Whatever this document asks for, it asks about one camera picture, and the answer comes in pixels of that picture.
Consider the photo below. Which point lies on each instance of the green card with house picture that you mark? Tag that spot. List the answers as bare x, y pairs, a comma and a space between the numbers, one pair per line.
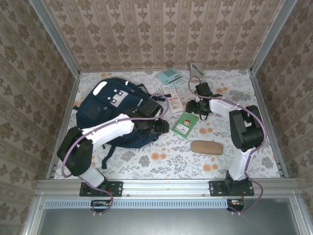
184, 124

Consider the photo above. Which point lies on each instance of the white packaged stationery card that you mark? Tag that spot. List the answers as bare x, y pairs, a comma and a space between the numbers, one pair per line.
172, 98

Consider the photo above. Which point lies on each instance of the grey pen gift box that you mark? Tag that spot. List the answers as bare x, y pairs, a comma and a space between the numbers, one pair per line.
196, 71

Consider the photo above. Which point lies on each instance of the light blue calculator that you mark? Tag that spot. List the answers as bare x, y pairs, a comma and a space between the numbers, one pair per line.
168, 76

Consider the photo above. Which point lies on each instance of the brown cork glasses case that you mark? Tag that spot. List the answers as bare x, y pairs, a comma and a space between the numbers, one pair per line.
206, 147

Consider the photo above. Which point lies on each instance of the navy blue student backpack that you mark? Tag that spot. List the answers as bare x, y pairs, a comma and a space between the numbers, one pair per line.
97, 107

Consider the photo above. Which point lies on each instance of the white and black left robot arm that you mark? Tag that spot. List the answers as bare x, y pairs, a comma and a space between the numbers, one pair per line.
110, 129

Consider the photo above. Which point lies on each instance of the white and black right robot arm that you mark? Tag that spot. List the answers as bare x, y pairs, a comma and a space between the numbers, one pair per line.
220, 105

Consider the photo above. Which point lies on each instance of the floral table cloth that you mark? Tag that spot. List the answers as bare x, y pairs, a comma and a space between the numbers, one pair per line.
171, 166

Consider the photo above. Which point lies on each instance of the grey metal sheet panel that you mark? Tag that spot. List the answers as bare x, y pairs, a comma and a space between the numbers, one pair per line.
183, 222

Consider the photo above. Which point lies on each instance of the aluminium frame rail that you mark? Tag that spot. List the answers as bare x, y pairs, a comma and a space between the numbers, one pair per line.
68, 107
146, 69
279, 159

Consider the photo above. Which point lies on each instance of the aluminium mounting rail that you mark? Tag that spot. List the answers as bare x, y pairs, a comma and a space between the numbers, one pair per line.
166, 186

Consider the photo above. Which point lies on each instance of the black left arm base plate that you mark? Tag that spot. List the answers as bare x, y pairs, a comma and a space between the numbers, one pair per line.
115, 187

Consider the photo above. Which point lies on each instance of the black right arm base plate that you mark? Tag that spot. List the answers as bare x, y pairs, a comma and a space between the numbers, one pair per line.
216, 188

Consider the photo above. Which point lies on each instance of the aluminium frame post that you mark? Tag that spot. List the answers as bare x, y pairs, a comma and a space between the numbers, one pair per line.
271, 36
56, 39

